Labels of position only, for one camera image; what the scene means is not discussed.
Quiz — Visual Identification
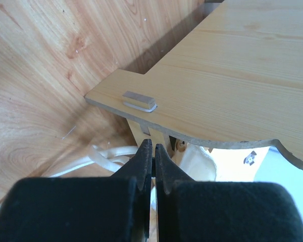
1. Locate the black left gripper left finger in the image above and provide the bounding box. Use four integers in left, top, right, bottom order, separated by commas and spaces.
0, 139, 153, 241

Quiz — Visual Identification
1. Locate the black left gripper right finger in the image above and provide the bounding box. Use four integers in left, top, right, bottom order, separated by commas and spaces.
155, 144, 303, 241

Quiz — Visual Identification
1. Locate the cream animal print mattress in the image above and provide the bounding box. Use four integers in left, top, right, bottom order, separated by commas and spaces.
52, 143, 269, 182

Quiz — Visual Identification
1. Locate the wooden pet bed frame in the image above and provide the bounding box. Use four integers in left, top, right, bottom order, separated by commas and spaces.
85, 1, 303, 170

